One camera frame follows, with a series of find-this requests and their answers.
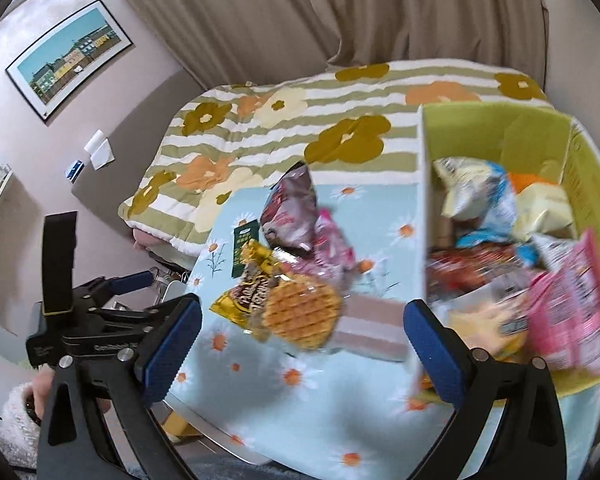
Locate beige curtain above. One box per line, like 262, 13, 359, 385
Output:
97, 0, 551, 88

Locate pink pillow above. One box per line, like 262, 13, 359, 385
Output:
132, 227, 171, 253

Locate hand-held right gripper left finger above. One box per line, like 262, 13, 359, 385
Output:
37, 294, 203, 480

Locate pink white snack packet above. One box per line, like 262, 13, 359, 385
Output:
300, 207, 358, 281

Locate person's left hand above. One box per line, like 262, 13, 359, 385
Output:
22, 367, 56, 421

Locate wooden table leg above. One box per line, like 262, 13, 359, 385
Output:
162, 405, 201, 443

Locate light blue daisy table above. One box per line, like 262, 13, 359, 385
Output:
162, 182, 600, 480

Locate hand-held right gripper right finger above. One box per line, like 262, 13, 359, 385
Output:
402, 299, 568, 480

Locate dark red snack packet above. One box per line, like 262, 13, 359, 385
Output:
259, 162, 318, 251

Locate yellow orange snack packet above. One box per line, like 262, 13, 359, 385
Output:
445, 280, 536, 361

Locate silver white snack packet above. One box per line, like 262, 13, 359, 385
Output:
532, 232, 581, 281

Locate striped flower blanket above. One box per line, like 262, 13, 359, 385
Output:
117, 60, 548, 261

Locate white paper note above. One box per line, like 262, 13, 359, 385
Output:
84, 129, 116, 170

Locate dark green snack packet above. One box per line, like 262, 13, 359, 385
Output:
230, 220, 260, 278

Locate gold brown snack packet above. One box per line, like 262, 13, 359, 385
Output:
210, 240, 301, 343

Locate framed house picture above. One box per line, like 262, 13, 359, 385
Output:
5, 0, 133, 123

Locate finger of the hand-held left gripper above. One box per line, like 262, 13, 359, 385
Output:
72, 270, 156, 301
100, 302, 173, 330

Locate pale yellow snack packet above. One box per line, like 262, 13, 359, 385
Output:
512, 182, 576, 241

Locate grey padded headboard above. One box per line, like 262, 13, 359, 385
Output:
72, 67, 216, 221

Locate silver blue snack packet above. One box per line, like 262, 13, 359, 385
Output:
455, 230, 541, 268

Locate clear waffle packet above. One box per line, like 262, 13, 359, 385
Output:
260, 272, 343, 352

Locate green cardboard box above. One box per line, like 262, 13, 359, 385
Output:
415, 101, 600, 406

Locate beige striped snack pack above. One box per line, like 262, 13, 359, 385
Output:
327, 294, 418, 363

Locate white blue snack packet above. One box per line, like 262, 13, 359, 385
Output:
432, 156, 520, 236

